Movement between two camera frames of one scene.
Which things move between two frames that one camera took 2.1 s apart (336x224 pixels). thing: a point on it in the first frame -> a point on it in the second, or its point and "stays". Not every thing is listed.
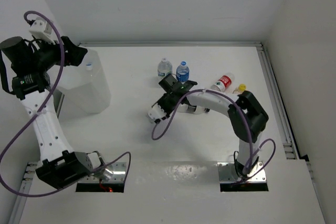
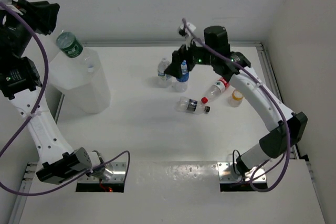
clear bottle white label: (164, 67) stays
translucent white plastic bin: (86, 87) stays
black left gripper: (73, 55) -> (41, 14)
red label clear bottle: (223, 83) stays
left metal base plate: (114, 172) stays
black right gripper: (159, 102) -> (174, 68)
